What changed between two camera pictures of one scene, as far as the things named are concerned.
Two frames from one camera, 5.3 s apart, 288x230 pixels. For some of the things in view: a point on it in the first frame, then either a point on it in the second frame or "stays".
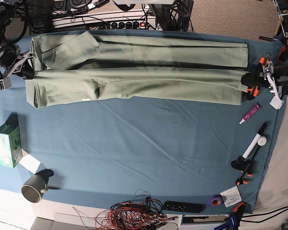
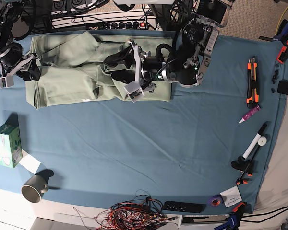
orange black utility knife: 254,90 to 253,97
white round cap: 262,141 stays
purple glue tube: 256,107 stays
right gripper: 282,75 to 153,68
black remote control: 182,207 stays
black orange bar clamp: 245,165 stays
